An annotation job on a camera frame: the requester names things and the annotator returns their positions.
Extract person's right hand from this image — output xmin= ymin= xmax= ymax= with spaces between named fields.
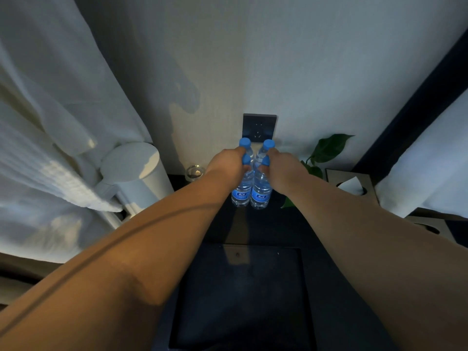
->
xmin=260 ymin=148 xmax=312 ymax=196

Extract person's left hand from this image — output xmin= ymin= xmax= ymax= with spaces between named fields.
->
xmin=206 ymin=146 xmax=252 ymax=193

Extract blue-capped clear water bottle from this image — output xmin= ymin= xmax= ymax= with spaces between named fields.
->
xmin=255 ymin=139 xmax=276 ymax=168
xmin=250 ymin=156 xmax=273 ymax=210
xmin=231 ymin=154 xmax=255 ymax=207
xmin=239 ymin=137 xmax=255 ymax=161

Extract person's left forearm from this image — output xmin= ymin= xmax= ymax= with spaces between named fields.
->
xmin=0 ymin=172 xmax=235 ymax=351

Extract person's right forearm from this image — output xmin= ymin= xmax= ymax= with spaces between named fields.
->
xmin=288 ymin=176 xmax=468 ymax=351

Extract clear drinking glass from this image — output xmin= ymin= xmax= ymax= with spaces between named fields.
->
xmin=185 ymin=164 xmax=205 ymax=184

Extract green leafy plant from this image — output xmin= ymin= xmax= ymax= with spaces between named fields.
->
xmin=281 ymin=133 xmax=355 ymax=209

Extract white tissue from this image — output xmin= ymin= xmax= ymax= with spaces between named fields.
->
xmin=338 ymin=176 xmax=365 ymax=196

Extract wooden tissue box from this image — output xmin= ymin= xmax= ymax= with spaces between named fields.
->
xmin=325 ymin=168 xmax=379 ymax=204

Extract white cylindrical lamp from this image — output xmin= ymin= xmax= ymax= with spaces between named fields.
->
xmin=94 ymin=142 xmax=175 ymax=229

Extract black square tray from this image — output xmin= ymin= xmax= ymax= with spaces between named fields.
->
xmin=168 ymin=243 xmax=318 ymax=351

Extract dark headboard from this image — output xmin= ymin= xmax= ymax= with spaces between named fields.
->
xmin=352 ymin=28 xmax=468 ymax=185

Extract white pillow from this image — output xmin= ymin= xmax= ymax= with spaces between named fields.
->
xmin=374 ymin=88 xmax=468 ymax=219

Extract wooden holder with round hole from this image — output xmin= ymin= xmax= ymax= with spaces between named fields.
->
xmin=404 ymin=215 xmax=458 ymax=245

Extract white curtain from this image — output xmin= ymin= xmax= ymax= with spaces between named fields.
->
xmin=0 ymin=0 xmax=153 ymax=263

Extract dark wall socket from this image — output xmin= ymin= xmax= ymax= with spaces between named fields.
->
xmin=242 ymin=113 xmax=278 ymax=144

